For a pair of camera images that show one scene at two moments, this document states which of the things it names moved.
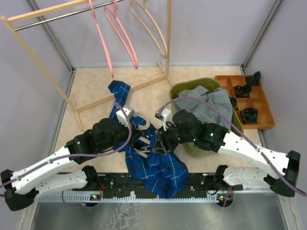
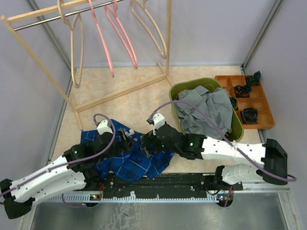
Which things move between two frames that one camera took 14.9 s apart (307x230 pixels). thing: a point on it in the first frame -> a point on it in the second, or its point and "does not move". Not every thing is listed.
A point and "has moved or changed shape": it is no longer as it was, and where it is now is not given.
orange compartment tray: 251,101 does not move
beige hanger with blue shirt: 142,127 -> 66,22
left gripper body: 131,141 -> 121,146
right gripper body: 172,136 -> 148,139
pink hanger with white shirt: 116,15 does not move
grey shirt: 213,107 does not move
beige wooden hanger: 145,5 does not move
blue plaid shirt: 165,173 has moved or changed shape
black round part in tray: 250,115 does not move
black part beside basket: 234,102 does not move
